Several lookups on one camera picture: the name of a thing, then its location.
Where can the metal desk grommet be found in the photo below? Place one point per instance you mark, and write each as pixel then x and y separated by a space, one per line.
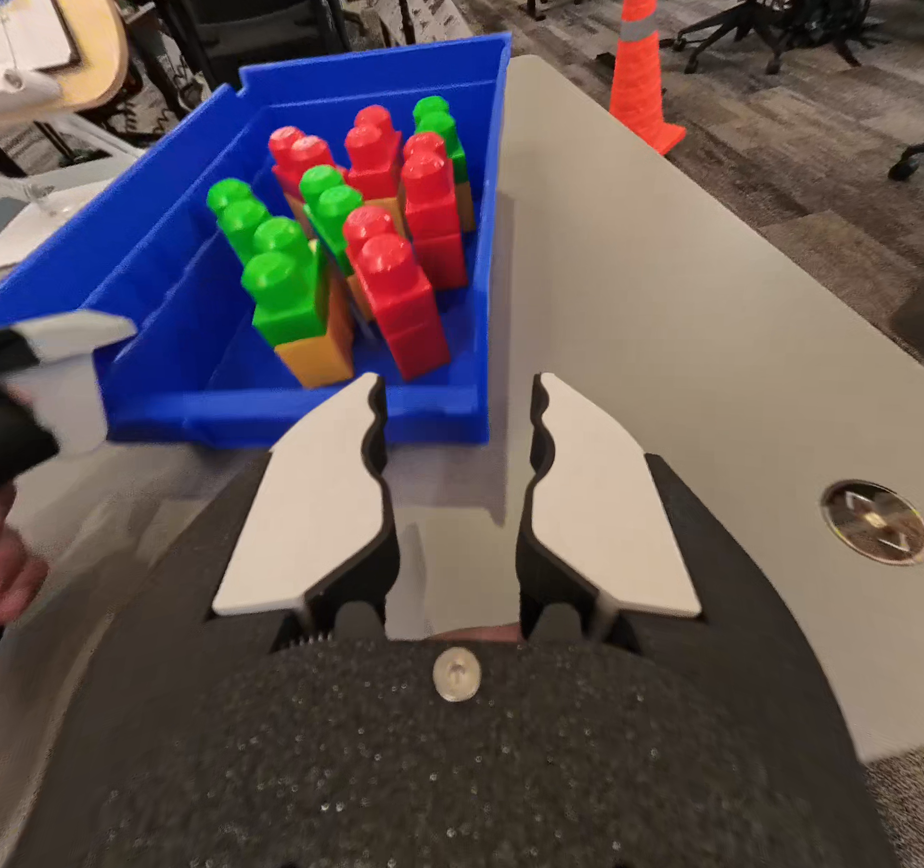
pixel 873 521

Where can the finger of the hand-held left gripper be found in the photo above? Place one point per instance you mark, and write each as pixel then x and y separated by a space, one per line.
pixel 79 337

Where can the person's left hand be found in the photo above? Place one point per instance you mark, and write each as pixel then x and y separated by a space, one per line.
pixel 14 579

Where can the orange traffic cone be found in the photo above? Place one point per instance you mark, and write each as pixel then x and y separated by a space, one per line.
pixel 639 59

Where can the cluster of stacked toy blocks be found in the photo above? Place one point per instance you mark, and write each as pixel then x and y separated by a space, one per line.
pixel 404 290

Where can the clear framed instruction sheet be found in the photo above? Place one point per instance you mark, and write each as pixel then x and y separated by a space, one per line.
pixel 36 9

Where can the blue plastic bin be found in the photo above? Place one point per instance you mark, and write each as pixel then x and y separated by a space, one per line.
pixel 144 290

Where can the grey desk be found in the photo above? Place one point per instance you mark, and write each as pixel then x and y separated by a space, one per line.
pixel 650 341

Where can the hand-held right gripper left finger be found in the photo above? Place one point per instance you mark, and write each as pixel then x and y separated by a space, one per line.
pixel 303 521

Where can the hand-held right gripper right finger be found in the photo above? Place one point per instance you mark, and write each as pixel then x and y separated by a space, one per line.
pixel 606 521

